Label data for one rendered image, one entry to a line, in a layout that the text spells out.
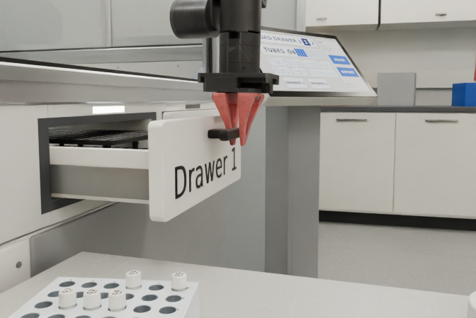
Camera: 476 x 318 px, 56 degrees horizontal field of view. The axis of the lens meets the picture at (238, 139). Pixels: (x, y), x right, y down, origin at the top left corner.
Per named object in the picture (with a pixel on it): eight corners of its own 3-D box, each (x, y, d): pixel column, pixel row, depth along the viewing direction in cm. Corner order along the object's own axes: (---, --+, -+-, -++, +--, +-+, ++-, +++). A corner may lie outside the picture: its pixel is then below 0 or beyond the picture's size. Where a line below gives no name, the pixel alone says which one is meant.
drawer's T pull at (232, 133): (244, 137, 64) (244, 127, 64) (227, 141, 57) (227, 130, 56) (219, 136, 65) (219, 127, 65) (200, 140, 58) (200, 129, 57)
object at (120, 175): (227, 171, 74) (227, 134, 74) (155, 205, 50) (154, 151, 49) (30, 161, 86) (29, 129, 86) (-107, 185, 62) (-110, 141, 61)
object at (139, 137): (173, 134, 72) (173, 131, 72) (112, 145, 56) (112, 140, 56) (162, 134, 73) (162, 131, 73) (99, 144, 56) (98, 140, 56)
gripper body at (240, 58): (212, 88, 67) (213, 37, 66) (279, 88, 64) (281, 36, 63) (196, 86, 61) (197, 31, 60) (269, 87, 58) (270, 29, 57)
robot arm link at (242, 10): (251, -17, 58) (268, -7, 63) (205, -12, 60) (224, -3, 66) (250, 37, 58) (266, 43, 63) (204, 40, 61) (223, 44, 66)
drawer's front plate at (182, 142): (241, 178, 76) (241, 113, 75) (163, 224, 48) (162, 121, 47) (231, 178, 76) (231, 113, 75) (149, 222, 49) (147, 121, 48)
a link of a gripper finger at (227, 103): (225, 142, 67) (227, 79, 67) (272, 144, 65) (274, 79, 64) (209, 146, 61) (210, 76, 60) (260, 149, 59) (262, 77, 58)
